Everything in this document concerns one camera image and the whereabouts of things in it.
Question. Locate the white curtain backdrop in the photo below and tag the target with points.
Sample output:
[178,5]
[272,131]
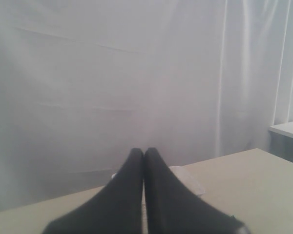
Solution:
[84,81]

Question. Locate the white perforated plastic basket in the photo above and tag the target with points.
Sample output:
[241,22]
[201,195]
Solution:
[193,181]

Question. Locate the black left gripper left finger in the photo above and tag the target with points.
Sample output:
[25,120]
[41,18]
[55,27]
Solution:
[115,209]

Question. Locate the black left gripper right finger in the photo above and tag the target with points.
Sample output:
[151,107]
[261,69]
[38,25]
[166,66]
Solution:
[173,209]

